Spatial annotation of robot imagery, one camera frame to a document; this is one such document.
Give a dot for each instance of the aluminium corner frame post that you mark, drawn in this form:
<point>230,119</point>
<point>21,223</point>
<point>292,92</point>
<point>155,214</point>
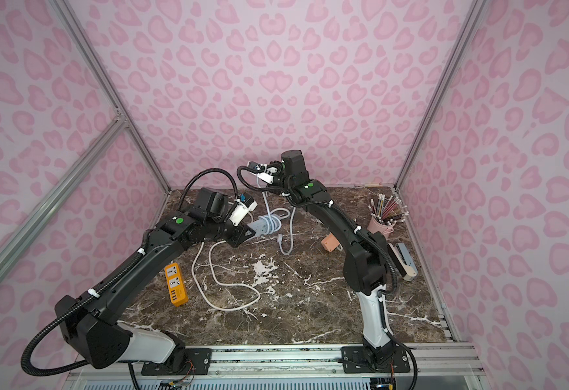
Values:
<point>476,14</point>
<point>75,30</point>

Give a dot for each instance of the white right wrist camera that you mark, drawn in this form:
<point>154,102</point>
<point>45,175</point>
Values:
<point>256,168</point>

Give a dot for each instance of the bundle of pens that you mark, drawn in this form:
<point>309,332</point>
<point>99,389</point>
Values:
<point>388,210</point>

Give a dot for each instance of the aluminium corner frame post right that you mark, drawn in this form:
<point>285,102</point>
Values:
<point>476,14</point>

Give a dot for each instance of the aluminium corner frame post left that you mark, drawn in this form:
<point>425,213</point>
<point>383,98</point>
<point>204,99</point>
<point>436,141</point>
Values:
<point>75,30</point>

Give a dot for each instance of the pink power strip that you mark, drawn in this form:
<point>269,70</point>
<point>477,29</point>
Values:
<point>330,243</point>

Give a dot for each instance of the aluminium diagonal frame bar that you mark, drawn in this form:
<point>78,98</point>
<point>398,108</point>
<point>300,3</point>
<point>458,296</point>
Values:
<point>46,209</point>

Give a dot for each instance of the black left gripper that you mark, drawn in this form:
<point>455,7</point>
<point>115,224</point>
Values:
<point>238,235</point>

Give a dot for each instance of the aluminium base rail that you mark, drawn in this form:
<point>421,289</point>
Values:
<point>321,366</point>

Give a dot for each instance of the yellow power strip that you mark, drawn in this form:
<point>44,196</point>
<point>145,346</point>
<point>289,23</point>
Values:
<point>175,285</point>

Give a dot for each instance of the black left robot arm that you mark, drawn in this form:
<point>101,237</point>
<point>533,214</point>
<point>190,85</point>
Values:
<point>89,323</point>

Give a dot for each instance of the wooden grey block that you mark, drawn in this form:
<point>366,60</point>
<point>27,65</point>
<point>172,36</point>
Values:
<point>403,261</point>

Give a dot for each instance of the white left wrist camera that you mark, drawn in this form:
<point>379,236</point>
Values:
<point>241,208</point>

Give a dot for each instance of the pink pen cup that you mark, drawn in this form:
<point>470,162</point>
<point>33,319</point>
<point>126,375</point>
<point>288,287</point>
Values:
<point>376,225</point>

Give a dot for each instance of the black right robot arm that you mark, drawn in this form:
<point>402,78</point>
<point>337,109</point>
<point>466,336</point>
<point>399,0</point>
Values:
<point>370,266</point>

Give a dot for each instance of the light blue power strip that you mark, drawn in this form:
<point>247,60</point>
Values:
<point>266,225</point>

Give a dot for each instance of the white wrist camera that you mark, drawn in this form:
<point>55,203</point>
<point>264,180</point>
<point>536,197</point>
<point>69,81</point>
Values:
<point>256,168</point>
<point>241,208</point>

